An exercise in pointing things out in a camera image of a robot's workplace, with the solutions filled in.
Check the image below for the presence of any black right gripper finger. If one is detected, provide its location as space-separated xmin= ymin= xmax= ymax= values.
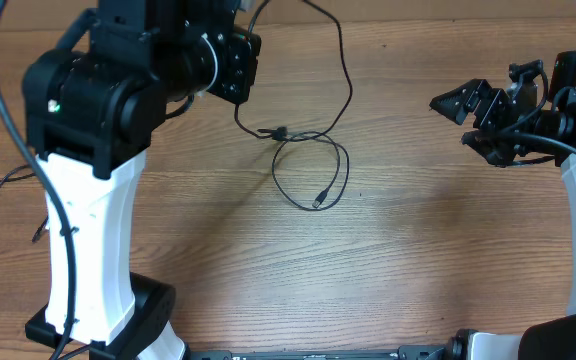
xmin=429 ymin=79 xmax=488 ymax=125
xmin=461 ymin=131 xmax=516 ymax=167

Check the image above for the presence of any black usb cable grey plug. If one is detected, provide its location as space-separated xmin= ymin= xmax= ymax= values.
xmin=233 ymin=0 xmax=354 ymax=142

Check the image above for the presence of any thin black usb cable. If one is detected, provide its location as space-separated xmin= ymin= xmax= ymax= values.
xmin=256 ymin=125 xmax=351 ymax=212

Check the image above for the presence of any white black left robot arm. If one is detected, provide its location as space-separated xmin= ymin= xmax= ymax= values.
xmin=22 ymin=0 xmax=261 ymax=359

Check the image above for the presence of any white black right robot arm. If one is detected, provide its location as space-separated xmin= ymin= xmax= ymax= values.
xmin=428 ymin=50 xmax=576 ymax=360

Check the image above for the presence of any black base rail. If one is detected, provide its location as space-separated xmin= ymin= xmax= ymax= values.
xmin=182 ymin=329 xmax=539 ymax=360

